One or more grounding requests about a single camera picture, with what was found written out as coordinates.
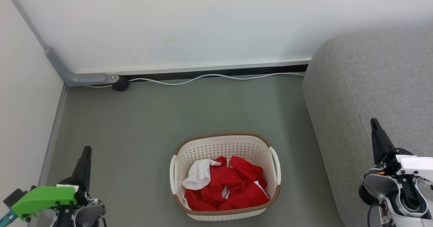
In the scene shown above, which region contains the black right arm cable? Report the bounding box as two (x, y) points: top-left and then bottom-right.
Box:
(367, 203), (384, 227)

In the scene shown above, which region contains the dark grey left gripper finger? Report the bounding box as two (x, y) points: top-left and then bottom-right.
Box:
(70, 146), (92, 190)

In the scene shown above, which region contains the grey fabric sofa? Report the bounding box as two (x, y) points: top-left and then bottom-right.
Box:
(302, 27), (433, 227)

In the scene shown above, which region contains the red and white garment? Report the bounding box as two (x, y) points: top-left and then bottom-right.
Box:
(182, 156), (270, 211)

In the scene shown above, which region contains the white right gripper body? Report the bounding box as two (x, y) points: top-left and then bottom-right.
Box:
(374, 147), (433, 183)

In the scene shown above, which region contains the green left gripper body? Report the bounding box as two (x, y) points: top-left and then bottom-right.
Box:
(11, 177), (92, 221)

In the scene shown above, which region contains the grey partition foot bracket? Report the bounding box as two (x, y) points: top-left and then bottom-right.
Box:
(44, 46), (119, 87)

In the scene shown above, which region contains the teal cable connector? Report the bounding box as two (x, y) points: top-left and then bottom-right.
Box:
(0, 211), (16, 225)

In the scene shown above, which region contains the silver wall base rail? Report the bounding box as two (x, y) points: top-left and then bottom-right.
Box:
(76, 57), (312, 75)

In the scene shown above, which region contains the white power cable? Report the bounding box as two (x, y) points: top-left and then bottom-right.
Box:
(85, 72), (305, 88)

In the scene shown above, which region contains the black round foot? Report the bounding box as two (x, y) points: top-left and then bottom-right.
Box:
(113, 75), (131, 92)

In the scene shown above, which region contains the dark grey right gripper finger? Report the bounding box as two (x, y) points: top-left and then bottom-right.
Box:
(370, 118), (395, 165)

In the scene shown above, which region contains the cream perforated laundry basket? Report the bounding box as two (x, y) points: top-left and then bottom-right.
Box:
(169, 132), (282, 221)

